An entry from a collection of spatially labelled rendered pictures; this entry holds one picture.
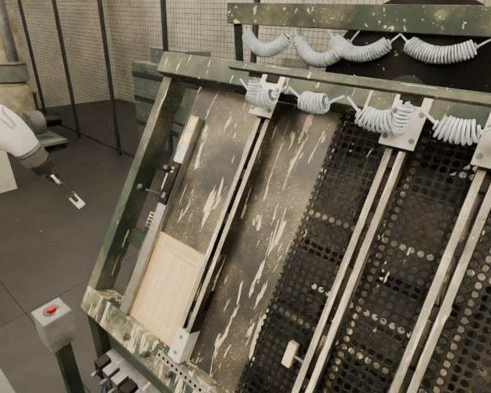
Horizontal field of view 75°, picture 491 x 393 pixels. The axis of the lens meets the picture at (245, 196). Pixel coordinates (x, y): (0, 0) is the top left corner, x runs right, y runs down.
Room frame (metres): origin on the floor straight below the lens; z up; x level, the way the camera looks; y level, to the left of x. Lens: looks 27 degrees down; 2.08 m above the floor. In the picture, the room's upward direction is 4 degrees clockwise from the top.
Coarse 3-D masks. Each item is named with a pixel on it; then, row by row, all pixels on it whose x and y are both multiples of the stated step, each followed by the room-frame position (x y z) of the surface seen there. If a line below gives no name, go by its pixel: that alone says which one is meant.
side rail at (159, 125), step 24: (168, 96) 1.60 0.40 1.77; (168, 120) 1.59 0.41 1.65; (144, 144) 1.49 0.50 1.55; (144, 168) 1.46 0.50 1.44; (144, 192) 1.44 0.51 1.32; (120, 216) 1.33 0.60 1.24; (120, 240) 1.31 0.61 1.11; (96, 264) 1.24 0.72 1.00; (120, 264) 1.29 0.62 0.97; (96, 288) 1.18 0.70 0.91
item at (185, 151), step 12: (192, 132) 1.40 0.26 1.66; (180, 144) 1.40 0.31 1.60; (192, 144) 1.39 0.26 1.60; (180, 156) 1.36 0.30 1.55; (180, 168) 1.33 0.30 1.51; (180, 180) 1.33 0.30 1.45; (168, 204) 1.27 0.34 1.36; (156, 216) 1.25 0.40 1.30; (156, 228) 1.21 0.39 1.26; (156, 240) 1.20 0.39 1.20; (144, 252) 1.17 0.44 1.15; (144, 264) 1.14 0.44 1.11; (132, 276) 1.13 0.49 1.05; (132, 288) 1.09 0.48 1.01; (132, 300) 1.07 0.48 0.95
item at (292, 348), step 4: (292, 340) 0.76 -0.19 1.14; (288, 344) 0.74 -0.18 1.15; (292, 344) 0.73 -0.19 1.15; (296, 344) 0.74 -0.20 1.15; (288, 348) 0.73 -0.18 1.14; (292, 348) 0.73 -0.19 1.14; (296, 348) 0.72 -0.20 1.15; (288, 352) 0.72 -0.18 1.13; (292, 352) 0.72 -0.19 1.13; (296, 352) 0.73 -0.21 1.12; (284, 356) 0.72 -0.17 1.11; (288, 356) 0.71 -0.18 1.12; (292, 356) 0.71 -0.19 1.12; (284, 360) 0.71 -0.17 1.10; (288, 360) 0.71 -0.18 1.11; (292, 360) 0.71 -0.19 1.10; (284, 364) 0.70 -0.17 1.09; (288, 364) 0.70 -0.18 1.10
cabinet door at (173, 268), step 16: (160, 240) 1.19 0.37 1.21; (176, 240) 1.16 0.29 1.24; (160, 256) 1.15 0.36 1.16; (176, 256) 1.12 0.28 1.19; (192, 256) 1.08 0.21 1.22; (160, 272) 1.11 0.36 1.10; (176, 272) 1.07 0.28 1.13; (192, 272) 1.04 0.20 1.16; (144, 288) 1.09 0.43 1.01; (160, 288) 1.06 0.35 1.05; (176, 288) 1.03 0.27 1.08; (192, 288) 1.00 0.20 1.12; (144, 304) 1.05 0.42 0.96; (160, 304) 1.02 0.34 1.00; (176, 304) 0.99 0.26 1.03; (144, 320) 1.00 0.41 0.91; (160, 320) 0.98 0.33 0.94; (176, 320) 0.95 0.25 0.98; (160, 336) 0.93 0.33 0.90
